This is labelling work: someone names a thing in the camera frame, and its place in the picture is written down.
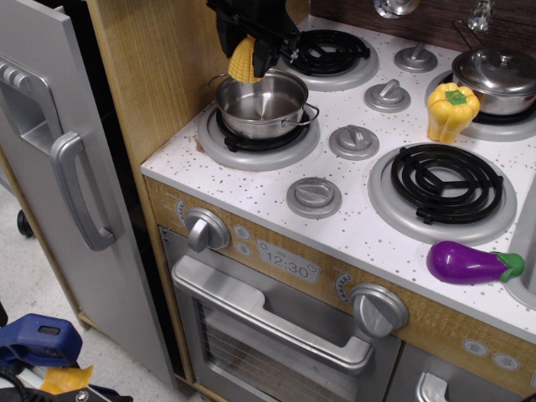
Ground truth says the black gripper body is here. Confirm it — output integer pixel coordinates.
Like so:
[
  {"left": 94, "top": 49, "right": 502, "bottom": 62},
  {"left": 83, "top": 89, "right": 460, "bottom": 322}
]
[{"left": 207, "top": 0, "right": 301, "bottom": 56}]

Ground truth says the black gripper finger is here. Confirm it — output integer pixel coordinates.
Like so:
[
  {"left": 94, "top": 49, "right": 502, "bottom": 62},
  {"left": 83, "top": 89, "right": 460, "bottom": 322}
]
[
  {"left": 252, "top": 35, "right": 280, "bottom": 78},
  {"left": 216, "top": 17, "right": 247, "bottom": 59}
]

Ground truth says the yellow toy corn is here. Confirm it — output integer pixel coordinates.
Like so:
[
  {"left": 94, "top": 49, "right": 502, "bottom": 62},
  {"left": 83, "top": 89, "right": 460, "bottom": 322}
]
[{"left": 228, "top": 36, "right": 261, "bottom": 84}]

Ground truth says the small steel pan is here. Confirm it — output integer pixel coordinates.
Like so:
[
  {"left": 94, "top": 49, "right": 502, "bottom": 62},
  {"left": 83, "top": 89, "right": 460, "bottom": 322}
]
[{"left": 215, "top": 70, "right": 319, "bottom": 141}]

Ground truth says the back left stove burner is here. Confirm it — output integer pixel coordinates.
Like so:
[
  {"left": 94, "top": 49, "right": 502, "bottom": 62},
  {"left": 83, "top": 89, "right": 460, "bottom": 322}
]
[{"left": 276, "top": 29, "right": 379, "bottom": 92}]

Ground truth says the stove burner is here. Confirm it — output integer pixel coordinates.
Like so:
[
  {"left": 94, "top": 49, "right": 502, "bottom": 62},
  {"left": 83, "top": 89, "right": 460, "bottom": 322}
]
[
  {"left": 198, "top": 104, "right": 320, "bottom": 172},
  {"left": 424, "top": 70, "right": 536, "bottom": 142},
  {"left": 368, "top": 143, "right": 518, "bottom": 245},
  {"left": 276, "top": 29, "right": 379, "bottom": 92}
]

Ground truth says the front left stove burner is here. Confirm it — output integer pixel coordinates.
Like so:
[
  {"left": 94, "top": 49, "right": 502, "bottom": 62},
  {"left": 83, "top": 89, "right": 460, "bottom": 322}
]
[{"left": 198, "top": 104, "right": 320, "bottom": 172}]

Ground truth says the front right stove burner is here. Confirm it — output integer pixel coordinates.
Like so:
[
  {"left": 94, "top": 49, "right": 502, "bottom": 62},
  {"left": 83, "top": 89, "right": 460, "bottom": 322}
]
[{"left": 368, "top": 143, "right": 518, "bottom": 245}]

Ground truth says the back right stove burner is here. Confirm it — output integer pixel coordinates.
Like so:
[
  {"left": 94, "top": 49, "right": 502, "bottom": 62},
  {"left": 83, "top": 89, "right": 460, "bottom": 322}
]
[{"left": 424, "top": 70, "right": 536, "bottom": 142}]

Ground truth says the hanging steel ladle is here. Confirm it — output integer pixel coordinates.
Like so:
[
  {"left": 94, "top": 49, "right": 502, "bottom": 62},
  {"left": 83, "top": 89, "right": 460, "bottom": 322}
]
[{"left": 373, "top": 0, "right": 420, "bottom": 19}]

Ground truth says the grey stovetop knob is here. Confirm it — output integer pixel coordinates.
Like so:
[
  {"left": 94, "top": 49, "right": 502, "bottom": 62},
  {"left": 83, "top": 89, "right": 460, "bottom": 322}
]
[
  {"left": 286, "top": 177, "right": 343, "bottom": 219},
  {"left": 363, "top": 80, "right": 411, "bottom": 113},
  {"left": 394, "top": 42, "right": 438, "bottom": 74},
  {"left": 328, "top": 125, "right": 379, "bottom": 161}
]

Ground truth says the grey stovetop knob back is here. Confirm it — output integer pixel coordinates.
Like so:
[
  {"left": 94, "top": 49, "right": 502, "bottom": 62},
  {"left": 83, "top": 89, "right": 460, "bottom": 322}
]
[{"left": 394, "top": 42, "right": 438, "bottom": 74}]

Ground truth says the grey stovetop knob front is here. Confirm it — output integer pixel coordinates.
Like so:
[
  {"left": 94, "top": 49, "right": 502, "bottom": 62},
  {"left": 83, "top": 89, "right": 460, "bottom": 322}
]
[{"left": 286, "top": 177, "right": 343, "bottom": 219}]

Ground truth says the left grey oven knob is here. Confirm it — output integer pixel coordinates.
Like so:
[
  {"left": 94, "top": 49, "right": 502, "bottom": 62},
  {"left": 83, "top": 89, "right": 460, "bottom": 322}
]
[{"left": 184, "top": 208, "right": 230, "bottom": 253}]

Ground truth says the grey oven knob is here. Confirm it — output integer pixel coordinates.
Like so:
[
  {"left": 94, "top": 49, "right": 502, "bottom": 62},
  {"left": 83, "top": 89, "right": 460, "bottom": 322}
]
[
  {"left": 350, "top": 283, "right": 410, "bottom": 338},
  {"left": 184, "top": 208, "right": 230, "bottom": 253}
]

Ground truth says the yellow toy bell pepper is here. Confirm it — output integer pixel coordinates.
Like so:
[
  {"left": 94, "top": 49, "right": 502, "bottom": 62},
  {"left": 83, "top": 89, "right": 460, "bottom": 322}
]
[{"left": 426, "top": 82, "right": 481, "bottom": 144}]

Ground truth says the grey toy fridge door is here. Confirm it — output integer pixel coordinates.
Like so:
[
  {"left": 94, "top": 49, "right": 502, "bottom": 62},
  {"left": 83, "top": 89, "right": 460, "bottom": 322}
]
[{"left": 1, "top": 1, "right": 176, "bottom": 386}]

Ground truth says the hanging steel utensil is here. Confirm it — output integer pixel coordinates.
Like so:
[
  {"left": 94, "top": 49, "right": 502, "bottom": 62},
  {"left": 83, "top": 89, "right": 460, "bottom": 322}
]
[{"left": 451, "top": 0, "right": 495, "bottom": 49}]

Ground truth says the steel pot with lid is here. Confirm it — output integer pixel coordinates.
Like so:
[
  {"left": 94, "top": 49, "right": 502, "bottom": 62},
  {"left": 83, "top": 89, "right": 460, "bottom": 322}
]
[{"left": 451, "top": 47, "right": 535, "bottom": 116}]

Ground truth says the black caster wheel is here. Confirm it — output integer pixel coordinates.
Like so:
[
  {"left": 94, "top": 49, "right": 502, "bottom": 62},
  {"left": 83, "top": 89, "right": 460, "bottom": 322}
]
[{"left": 17, "top": 209, "right": 35, "bottom": 238}]

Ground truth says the purple toy eggplant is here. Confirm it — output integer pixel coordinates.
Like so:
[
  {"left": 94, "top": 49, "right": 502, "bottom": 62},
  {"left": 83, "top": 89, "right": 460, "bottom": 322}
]
[{"left": 426, "top": 241, "right": 525, "bottom": 285}]

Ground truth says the grey oven door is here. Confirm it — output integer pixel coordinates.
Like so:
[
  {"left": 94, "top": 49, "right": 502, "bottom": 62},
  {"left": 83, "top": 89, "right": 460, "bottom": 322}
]
[{"left": 160, "top": 228, "right": 400, "bottom": 401}]

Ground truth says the right grey oven knob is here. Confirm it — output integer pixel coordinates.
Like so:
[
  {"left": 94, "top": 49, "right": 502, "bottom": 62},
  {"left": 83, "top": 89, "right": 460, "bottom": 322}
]
[{"left": 350, "top": 283, "right": 410, "bottom": 338}]

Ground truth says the grey toy sink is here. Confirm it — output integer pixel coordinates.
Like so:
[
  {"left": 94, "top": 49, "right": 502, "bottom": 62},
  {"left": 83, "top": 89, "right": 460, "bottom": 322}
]
[{"left": 502, "top": 175, "right": 536, "bottom": 311}]

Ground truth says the blue clamp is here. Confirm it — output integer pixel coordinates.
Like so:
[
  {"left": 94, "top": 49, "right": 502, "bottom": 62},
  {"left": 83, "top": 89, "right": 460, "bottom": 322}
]
[{"left": 1, "top": 313, "right": 83, "bottom": 367}]

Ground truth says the grey lower right door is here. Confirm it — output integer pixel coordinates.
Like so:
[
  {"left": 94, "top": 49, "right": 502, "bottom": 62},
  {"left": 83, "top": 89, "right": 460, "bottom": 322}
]
[{"left": 386, "top": 343, "right": 522, "bottom": 402}]

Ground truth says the yellow tape piece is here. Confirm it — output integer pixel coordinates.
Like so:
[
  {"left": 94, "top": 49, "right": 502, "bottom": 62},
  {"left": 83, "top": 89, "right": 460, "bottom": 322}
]
[{"left": 39, "top": 365, "right": 94, "bottom": 395}]

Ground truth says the grey fridge door handle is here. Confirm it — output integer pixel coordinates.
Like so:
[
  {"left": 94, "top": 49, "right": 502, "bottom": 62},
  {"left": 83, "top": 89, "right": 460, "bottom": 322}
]
[{"left": 49, "top": 131, "right": 116, "bottom": 252}]

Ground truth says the grey oven door handle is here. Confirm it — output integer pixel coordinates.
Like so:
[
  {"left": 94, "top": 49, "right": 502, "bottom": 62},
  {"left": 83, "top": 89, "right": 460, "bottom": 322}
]
[{"left": 172, "top": 256, "right": 374, "bottom": 375}]

